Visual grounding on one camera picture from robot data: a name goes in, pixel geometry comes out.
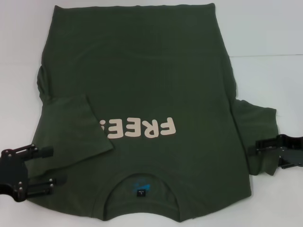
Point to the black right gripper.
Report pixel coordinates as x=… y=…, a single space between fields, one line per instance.
x=296 y=145

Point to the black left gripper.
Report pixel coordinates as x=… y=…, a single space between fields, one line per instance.
x=11 y=176

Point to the dark green FREE t-shirt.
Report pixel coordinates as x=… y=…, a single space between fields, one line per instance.
x=146 y=78

